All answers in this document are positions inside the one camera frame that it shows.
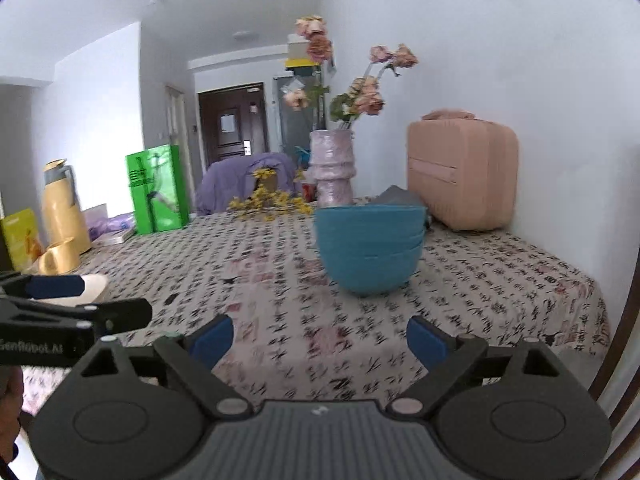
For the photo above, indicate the pink hard case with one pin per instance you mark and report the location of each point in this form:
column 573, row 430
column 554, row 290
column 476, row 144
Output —
column 464, row 168

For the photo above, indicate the yellow box on refrigerator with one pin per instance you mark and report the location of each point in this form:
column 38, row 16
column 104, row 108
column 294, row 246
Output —
column 295, row 63

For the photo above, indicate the cream plate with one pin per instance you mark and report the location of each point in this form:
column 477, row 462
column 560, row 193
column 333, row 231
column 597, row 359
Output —
column 96, row 290

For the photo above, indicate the ceiling lamp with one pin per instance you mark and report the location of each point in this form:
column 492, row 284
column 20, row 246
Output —
column 245, row 35

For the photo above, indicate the dried pink roses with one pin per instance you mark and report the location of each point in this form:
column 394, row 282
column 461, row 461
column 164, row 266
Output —
column 342, row 99

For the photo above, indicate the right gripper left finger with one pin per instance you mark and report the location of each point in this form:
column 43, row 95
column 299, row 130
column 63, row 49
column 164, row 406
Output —
column 189, row 362

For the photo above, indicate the pink textured vase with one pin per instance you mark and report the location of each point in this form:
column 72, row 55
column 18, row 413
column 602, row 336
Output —
column 332, row 166

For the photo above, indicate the purple tissue pack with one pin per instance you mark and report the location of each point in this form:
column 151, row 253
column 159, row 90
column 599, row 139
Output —
column 98, row 224

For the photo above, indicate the yellow green snack box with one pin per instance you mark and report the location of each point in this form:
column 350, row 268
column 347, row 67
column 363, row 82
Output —
column 20, row 232

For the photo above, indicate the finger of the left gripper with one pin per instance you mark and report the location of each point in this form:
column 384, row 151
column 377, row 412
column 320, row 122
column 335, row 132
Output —
column 41, row 287
column 119, row 316

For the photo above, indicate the yellow thermos jug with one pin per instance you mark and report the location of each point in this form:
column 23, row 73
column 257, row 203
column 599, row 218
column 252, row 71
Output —
column 61, row 211

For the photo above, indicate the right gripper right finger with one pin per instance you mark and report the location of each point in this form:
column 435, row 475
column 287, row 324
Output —
column 449, row 363

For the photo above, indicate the grey purple folded cloth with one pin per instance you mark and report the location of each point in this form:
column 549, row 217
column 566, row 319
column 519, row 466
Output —
column 394, row 195

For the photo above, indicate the calligraphy print tablecloth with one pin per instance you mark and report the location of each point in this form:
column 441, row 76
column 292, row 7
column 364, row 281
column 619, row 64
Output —
column 300, row 336

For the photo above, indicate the green paper bag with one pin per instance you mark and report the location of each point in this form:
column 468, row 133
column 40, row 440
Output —
column 157, row 189

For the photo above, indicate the yellow mug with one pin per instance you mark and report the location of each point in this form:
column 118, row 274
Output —
column 60, row 258

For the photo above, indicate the white book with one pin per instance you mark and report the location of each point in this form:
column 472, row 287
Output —
column 108, row 239

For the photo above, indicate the grey refrigerator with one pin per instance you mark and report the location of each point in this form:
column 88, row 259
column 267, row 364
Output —
column 294, row 126

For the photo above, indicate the yellow flower branch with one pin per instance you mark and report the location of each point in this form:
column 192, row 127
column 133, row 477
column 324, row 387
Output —
column 267, row 201

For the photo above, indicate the dark brown door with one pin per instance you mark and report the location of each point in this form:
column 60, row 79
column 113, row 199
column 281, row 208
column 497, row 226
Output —
column 233, row 122

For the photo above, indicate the blue bowl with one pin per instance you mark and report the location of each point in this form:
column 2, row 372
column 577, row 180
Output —
column 370, row 223
column 367, row 245
column 371, row 275

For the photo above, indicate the person left hand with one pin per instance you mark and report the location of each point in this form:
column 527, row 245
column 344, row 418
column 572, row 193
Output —
column 11, row 406

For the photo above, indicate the chair with purple cover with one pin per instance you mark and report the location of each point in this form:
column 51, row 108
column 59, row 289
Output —
column 233, row 178

